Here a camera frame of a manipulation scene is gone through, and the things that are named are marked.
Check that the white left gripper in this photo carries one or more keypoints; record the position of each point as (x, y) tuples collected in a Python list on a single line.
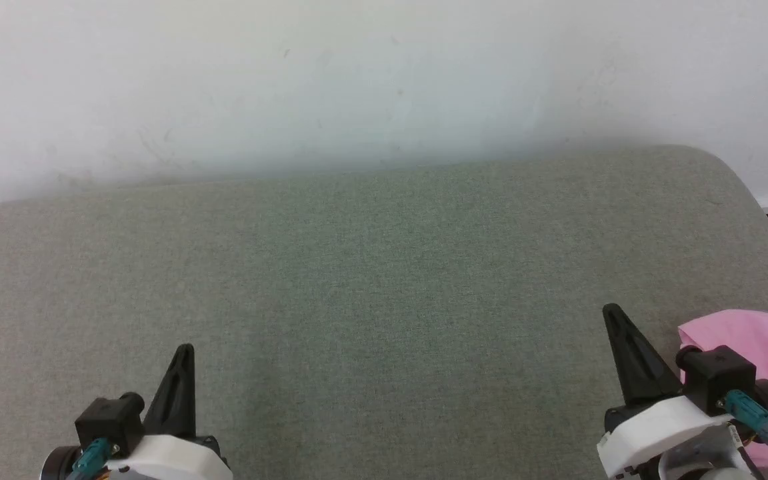
[(170, 461)]

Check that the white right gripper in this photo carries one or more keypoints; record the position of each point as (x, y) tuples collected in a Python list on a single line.
[(664, 426)]

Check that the grey-green fabric sofa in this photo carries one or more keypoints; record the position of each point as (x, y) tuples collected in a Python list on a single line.
[(370, 286)]

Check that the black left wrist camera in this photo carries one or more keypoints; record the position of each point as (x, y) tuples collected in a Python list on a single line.
[(110, 420)]

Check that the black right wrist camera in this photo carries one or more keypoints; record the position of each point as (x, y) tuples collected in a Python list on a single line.
[(717, 376)]

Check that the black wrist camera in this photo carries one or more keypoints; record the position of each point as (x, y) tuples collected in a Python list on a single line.
[(110, 420), (717, 376)]

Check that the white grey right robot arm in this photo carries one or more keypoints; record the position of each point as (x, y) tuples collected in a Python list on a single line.
[(697, 456)]

